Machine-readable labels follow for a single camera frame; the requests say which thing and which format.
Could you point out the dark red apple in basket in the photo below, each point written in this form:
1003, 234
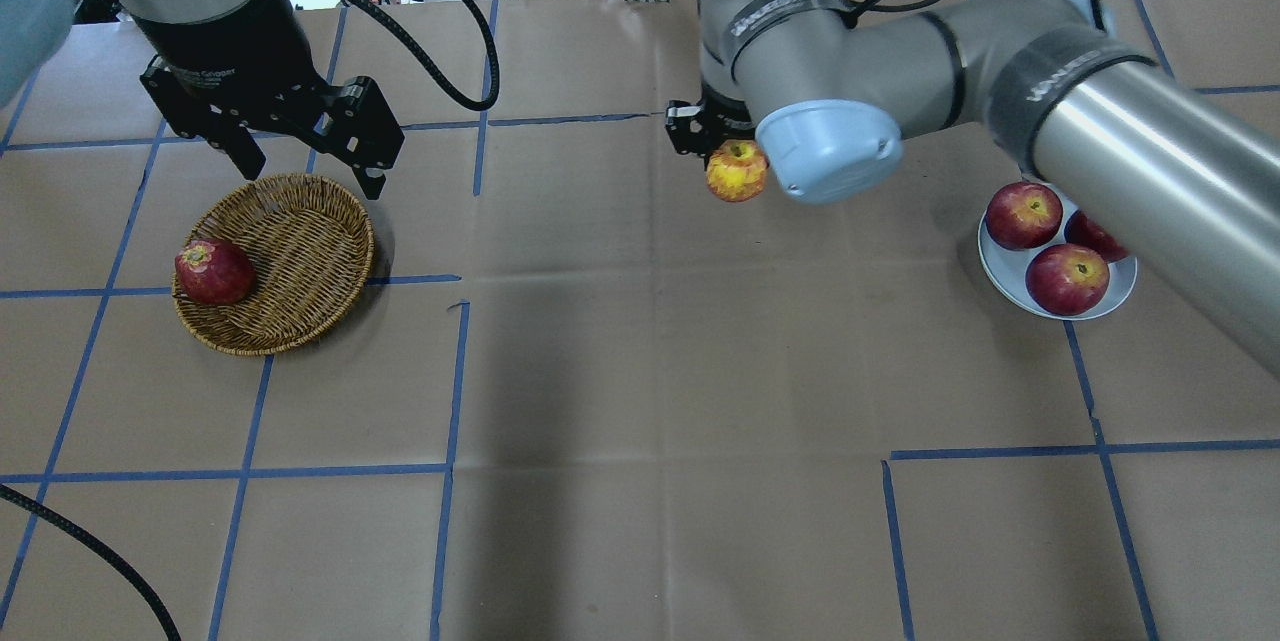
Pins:
214, 272

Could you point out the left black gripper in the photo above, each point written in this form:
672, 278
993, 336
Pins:
228, 49

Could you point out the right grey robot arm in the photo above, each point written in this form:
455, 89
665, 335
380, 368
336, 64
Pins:
1191, 189

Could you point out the red apple on plate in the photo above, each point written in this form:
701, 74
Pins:
1024, 216
1067, 279
1082, 231

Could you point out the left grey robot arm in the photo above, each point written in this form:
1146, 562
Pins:
34, 30

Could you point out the woven wicker basket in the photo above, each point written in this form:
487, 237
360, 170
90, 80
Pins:
312, 245

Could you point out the light blue plate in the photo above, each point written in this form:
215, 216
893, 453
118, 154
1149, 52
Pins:
1006, 270

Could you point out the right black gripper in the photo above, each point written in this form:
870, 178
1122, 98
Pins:
688, 128

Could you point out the red yellow apple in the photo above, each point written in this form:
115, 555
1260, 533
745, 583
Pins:
736, 171

